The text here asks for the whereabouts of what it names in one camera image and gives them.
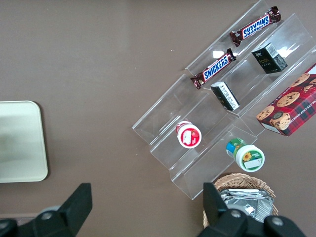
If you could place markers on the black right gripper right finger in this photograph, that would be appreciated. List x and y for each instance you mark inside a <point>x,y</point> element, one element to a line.
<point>214,209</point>

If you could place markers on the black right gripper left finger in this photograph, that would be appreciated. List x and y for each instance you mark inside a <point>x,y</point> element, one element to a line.
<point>71,209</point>

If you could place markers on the foil wrapped sandwich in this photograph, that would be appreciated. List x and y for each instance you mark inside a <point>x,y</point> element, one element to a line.
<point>249,200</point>

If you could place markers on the woven wicker basket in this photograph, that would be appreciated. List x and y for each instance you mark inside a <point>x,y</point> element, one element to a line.
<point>244,180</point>

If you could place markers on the beige plastic tray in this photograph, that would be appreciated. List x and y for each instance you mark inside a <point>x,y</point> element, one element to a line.
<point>19,143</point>

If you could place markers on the green sunflower lid cup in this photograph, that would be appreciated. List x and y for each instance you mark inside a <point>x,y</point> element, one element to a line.
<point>248,156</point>

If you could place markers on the red lid yogurt cup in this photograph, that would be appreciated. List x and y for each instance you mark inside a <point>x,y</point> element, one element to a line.
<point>188,135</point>

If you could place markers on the clear acrylic tiered stand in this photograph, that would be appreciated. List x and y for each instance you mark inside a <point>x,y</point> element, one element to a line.
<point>291,32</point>
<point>168,108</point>

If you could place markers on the black box with white label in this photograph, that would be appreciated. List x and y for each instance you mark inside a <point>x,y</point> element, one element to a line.
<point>225,96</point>

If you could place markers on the red tartan cookie box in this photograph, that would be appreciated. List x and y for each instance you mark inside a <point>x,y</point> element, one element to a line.
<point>288,103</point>

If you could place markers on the Snickers chocolate bar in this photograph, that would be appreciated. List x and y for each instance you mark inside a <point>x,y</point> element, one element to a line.
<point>214,69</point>
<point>255,26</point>

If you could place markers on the black box with gold print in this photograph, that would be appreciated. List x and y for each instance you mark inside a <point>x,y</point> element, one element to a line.
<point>267,59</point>

